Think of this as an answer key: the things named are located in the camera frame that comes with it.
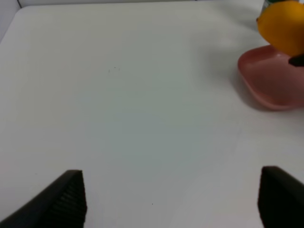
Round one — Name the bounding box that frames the yellow mango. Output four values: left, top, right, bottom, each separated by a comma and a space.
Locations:
256, 0, 304, 57

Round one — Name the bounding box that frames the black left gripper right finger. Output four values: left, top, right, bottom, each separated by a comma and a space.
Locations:
257, 166, 304, 228

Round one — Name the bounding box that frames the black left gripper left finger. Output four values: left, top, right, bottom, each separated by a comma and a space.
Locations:
0, 170, 87, 228

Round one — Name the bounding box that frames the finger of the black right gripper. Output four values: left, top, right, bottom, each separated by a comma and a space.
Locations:
288, 54, 304, 67

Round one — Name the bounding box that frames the pink plastic bowl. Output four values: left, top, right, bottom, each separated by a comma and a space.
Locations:
237, 45, 304, 111

